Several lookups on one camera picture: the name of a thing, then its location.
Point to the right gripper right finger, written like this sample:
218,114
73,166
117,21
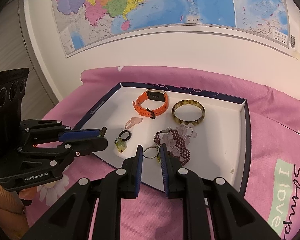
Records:
212,209

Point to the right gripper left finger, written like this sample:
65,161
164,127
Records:
91,209

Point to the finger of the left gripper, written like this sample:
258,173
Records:
79,134
82,147

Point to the black ring green charm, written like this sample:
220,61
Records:
121,141

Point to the left hand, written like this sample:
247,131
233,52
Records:
12,216

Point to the pink hair clip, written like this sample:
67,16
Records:
132,122

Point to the navy white shallow box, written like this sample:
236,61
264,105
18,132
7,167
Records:
220,146

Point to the orange smart watch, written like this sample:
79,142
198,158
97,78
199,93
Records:
151,103

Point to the pink floral bed sheet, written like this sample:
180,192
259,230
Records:
274,179

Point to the tortoiseshell bangle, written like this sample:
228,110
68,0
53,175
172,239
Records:
188,112

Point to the colourful wall map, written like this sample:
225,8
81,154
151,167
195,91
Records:
83,24

